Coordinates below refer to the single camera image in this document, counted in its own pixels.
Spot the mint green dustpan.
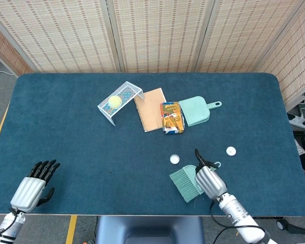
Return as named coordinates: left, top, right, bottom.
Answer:
left=178, top=96, right=223, bottom=127

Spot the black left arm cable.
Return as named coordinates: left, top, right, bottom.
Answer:
left=0, top=207, right=19, bottom=240

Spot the yellow tennis ball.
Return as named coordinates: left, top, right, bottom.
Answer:
left=108, top=95, right=122, bottom=109

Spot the black caster wheel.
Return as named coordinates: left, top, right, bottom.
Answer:
left=276, top=219, right=289, bottom=231

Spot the black floor cable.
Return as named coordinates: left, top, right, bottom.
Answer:
left=217, top=228, right=236, bottom=244

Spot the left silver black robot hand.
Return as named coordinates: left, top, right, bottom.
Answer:
left=10, top=159, right=61, bottom=213

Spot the white shoe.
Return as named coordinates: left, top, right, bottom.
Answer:
left=294, top=137, right=305, bottom=155

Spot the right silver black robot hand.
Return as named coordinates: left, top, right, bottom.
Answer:
left=194, top=148, right=228, bottom=200

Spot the white equipment base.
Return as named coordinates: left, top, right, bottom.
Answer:
left=288, top=106, right=305, bottom=131

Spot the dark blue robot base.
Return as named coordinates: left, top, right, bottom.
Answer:
left=95, top=216, right=205, bottom=244

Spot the bamboo folding screen panel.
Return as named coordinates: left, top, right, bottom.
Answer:
left=0, top=20, right=34, bottom=77
left=255, top=0, right=305, bottom=111
left=0, top=0, right=121, bottom=74
left=195, top=0, right=305, bottom=74
left=106, top=0, right=216, bottom=74

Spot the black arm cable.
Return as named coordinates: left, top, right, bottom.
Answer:
left=0, top=207, right=19, bottom=240
left=209, top=200, right=270, bottom=244

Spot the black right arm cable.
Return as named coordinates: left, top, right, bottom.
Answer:
left=209, top=200, right=270, bottom=244

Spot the kraft spiral notebook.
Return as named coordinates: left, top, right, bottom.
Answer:
left=134, top=87, right=167, bottom=133

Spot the orange snack box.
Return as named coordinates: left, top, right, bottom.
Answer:
left=159, top=101, right=186, bottom=135

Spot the white wire mesh rack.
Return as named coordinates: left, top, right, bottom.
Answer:
left=97, top=81, right=145, bottom=127

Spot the blue felt table cover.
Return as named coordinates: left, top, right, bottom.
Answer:
left=0, top=73, right=305, bottom=217

